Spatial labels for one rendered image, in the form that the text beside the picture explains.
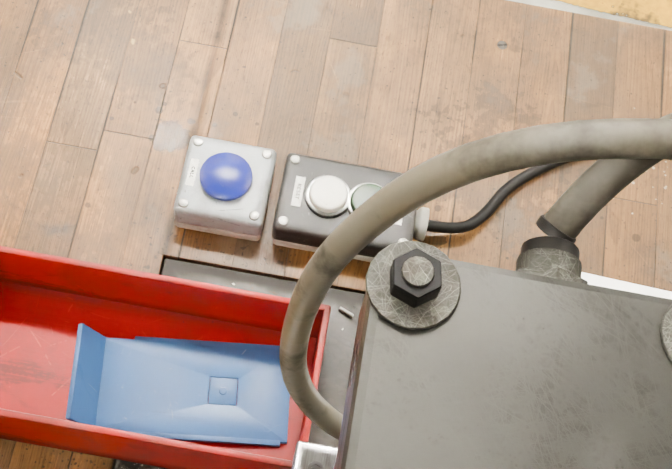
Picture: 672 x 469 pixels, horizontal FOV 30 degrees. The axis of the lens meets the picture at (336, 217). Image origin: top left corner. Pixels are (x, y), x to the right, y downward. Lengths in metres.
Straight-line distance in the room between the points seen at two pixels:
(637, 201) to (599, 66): 0.13
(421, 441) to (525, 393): 0.03
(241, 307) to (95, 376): 0.11
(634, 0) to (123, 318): 1.56
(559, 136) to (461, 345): 0.06
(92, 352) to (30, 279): 0.08
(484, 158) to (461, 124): 0.73
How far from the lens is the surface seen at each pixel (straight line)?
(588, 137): 0.30
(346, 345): 0.94
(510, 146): 0.31
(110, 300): 0.95
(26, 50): 1.06
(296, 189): 0.96
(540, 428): 0.29
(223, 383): 0.92
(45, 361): 0.93
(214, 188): 0.95
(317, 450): 0.66
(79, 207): 0.99
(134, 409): 0.91
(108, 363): 0.92
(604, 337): 0.30
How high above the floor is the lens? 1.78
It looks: 63 degrees down
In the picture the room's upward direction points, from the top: 12 degrees clockwise
